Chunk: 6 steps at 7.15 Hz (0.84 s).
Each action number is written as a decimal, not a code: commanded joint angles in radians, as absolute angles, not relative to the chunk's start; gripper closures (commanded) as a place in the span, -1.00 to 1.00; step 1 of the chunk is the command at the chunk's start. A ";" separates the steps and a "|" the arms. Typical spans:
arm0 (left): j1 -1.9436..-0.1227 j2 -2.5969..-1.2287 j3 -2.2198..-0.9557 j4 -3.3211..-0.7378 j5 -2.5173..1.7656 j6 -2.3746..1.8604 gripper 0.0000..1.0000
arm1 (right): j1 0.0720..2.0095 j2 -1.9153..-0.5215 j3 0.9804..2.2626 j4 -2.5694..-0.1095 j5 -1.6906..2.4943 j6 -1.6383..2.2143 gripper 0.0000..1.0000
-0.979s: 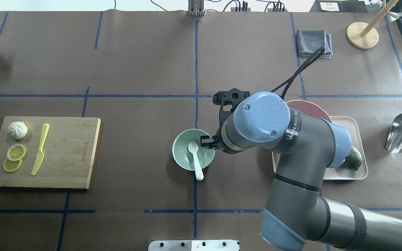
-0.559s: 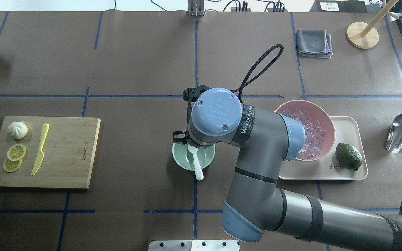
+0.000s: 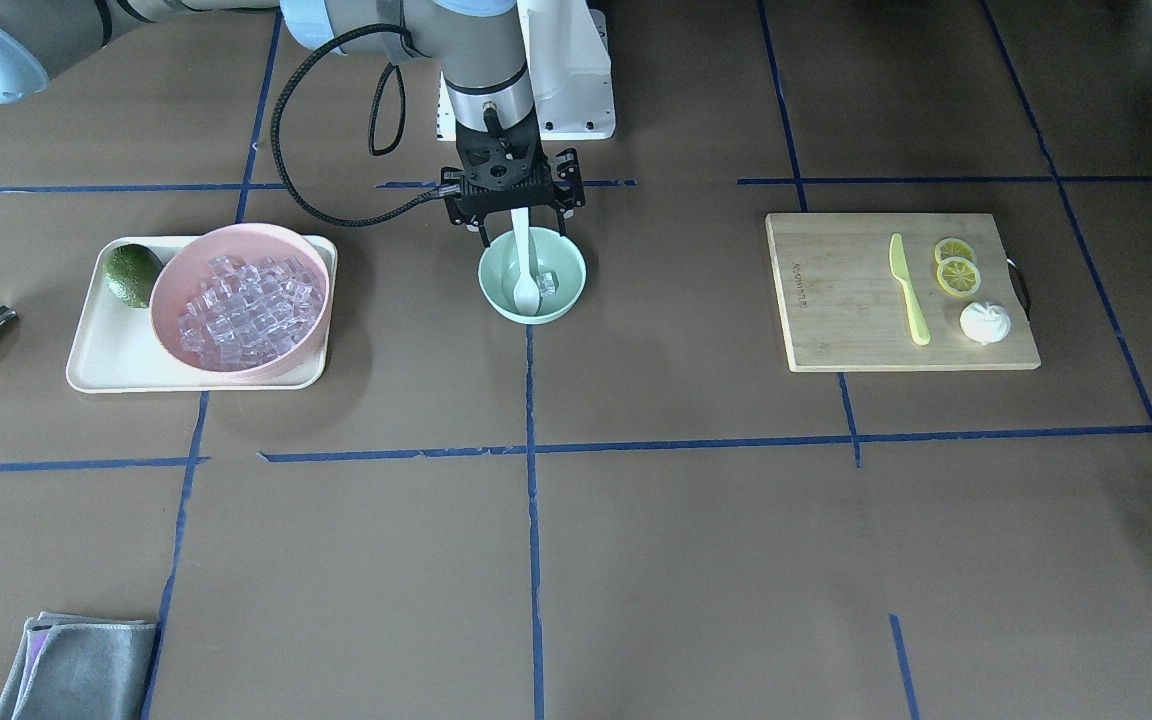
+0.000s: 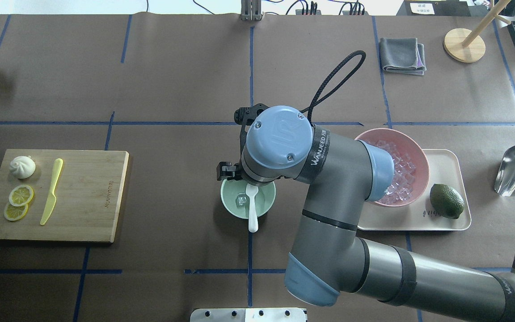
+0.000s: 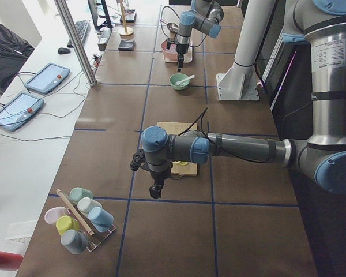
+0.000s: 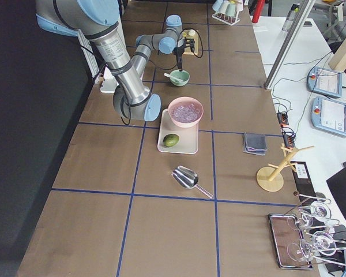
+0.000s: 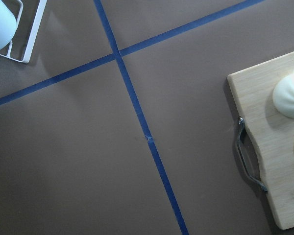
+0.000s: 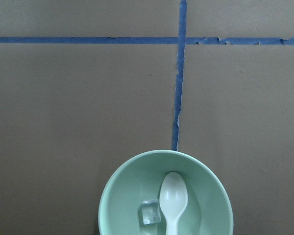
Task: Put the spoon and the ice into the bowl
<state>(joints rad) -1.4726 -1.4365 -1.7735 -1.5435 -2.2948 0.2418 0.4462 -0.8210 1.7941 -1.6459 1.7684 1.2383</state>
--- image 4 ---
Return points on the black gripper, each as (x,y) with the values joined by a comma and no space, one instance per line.
(227,171)

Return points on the white plastic spoon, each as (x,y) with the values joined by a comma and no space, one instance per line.
(251,192)

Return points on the clear ice cube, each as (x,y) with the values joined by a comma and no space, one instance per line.
(241,200)

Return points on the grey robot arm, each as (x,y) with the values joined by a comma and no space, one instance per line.
(328,256)

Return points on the green bowl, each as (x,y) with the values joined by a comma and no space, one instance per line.
(231,190)

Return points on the pile of ice cubes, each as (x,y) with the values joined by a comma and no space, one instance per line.
(403,176)

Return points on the pink bowl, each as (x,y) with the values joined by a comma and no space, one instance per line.
(411,156)

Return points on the bamboo cutting board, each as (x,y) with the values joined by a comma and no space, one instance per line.
(88,191)

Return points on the black power strip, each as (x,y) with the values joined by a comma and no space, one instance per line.
(309,8)

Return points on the yellow plastic knife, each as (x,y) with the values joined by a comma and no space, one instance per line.
(51,196)

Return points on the white steamed bun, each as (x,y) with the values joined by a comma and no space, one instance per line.
(22,167)

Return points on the upper lemon slice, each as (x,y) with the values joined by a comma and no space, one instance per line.
(21,195)

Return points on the lemon slice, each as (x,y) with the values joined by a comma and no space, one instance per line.
(14,213)
(21,195)

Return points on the folded grey cloth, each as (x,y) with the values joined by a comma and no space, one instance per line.
(402,55)

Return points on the lower lemon slice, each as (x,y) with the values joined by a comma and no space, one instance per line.
(14,213)

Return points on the green lime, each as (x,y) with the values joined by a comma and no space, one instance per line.
(446,201)

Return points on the white label card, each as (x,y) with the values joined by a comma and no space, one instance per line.
(421,8)

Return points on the wooden stand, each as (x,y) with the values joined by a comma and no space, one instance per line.
(466,45)

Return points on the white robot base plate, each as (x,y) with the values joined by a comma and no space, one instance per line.
(284,314)

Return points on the grey metal post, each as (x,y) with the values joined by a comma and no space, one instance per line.
(251,10)

